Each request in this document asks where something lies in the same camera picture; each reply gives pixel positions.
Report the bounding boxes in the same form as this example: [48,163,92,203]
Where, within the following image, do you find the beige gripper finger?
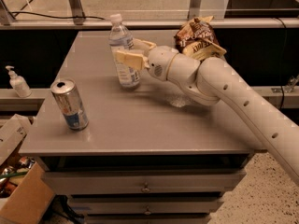
[113,49,149,71]
[133,38,157,55]

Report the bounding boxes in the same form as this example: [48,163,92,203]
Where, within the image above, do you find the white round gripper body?
[148,46,178,82]

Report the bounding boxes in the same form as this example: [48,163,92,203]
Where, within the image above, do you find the clear plastic water bottle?
[109,14,140,90]

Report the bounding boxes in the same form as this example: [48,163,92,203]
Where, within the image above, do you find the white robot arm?
[114,39,299,185]

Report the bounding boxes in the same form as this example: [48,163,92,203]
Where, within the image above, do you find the white pump dispenser bottle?
[6,65,32,98]

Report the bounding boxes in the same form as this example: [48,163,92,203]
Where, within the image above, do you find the brown chip bag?
[174,16,226,61]

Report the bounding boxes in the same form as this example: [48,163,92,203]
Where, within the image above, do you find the silver blue drink can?
[50,78,89,131]

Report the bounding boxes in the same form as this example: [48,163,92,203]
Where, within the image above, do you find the grey drawer cabinet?
[21,31,261,224]

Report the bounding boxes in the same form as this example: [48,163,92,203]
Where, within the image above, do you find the top drawer knob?
[141,183,150,193]

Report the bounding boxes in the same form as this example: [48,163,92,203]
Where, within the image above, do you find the drawer knob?
[144,207,151,216]
[141,183,150,193]

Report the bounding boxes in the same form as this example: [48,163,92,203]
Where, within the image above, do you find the cardboard box with items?
[0,114,54,224]

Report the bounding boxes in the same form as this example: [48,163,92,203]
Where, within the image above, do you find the black cable on floor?
[8,10,107,21]

